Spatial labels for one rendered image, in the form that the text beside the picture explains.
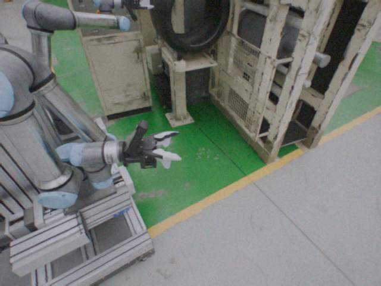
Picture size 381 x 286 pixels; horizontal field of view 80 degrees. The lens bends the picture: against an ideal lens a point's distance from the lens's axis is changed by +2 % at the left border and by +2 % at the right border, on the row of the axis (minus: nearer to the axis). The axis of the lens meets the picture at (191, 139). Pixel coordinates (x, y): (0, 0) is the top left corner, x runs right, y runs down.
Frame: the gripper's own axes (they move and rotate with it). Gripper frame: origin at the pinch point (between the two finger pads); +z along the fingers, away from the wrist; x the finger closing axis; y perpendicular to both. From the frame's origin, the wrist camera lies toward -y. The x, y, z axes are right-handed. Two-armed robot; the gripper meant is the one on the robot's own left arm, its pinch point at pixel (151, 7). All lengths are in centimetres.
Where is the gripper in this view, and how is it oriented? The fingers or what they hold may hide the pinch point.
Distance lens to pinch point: 176.5
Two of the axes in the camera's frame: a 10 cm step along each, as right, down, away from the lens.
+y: 1.1, -7.7, -6.3
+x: -3.8, -6.2, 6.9
